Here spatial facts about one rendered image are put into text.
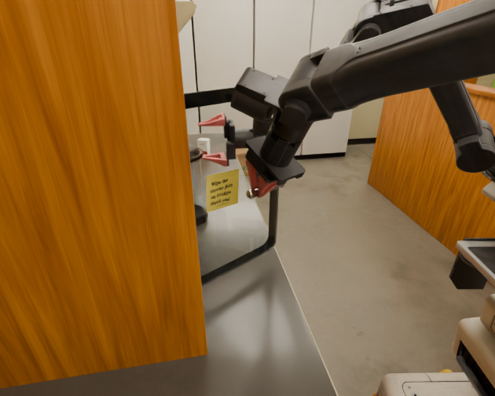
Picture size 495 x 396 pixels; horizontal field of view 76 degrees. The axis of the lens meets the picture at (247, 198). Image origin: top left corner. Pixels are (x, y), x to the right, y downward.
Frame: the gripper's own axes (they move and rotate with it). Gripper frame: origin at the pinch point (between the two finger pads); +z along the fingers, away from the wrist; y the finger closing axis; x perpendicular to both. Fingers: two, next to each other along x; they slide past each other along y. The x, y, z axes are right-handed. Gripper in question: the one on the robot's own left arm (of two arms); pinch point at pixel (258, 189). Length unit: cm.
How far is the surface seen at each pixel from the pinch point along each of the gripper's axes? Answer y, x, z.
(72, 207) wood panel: -4.4, -31.6, -5.5
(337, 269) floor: 10, 122, 128
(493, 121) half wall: 2, 206, 22
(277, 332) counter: 22.1, -4.4, 18.4
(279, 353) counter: 25.2, -7.5, 16.9
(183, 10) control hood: -13.3, -13.7, -26.3
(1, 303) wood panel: -3.7, -42.9, 10.9
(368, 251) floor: 12, 158, 126
